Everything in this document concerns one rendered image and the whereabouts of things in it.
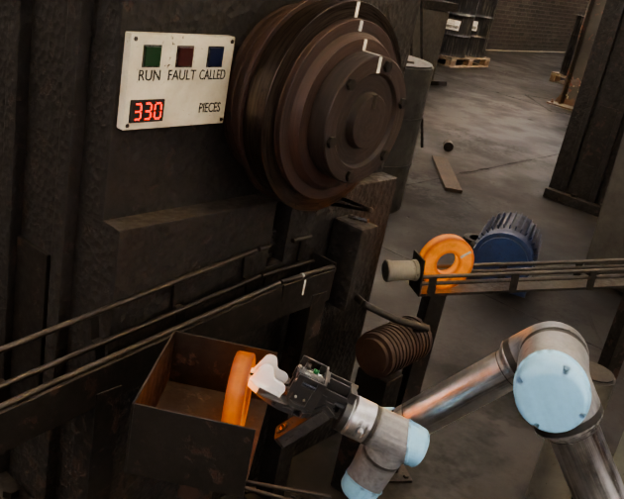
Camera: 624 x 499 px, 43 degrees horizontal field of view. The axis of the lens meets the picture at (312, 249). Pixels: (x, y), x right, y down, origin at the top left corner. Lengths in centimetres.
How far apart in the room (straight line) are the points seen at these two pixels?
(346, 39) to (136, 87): 45
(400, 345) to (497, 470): 73
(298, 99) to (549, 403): 76
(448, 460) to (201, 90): 151
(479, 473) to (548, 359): 137
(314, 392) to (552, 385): 40
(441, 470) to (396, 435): 117
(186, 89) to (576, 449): 97
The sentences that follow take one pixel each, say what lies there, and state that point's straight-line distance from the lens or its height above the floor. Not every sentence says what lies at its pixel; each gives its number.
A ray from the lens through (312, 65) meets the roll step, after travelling 163.
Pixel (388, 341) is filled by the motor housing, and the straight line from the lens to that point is 209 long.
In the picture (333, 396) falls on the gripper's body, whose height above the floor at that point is 73.
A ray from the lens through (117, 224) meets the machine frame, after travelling 160.
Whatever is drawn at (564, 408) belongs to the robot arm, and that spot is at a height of 86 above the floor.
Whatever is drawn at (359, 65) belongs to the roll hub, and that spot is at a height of 123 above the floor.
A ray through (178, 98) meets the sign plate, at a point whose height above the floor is 112.
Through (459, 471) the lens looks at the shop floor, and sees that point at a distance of 263.
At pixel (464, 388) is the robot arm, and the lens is 151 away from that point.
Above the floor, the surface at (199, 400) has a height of 61.
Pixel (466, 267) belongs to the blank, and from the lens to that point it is 222.
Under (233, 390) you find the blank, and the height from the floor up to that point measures 72.
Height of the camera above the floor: 147
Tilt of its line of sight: 22 degrees down
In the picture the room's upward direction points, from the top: 11 degrees clockwise
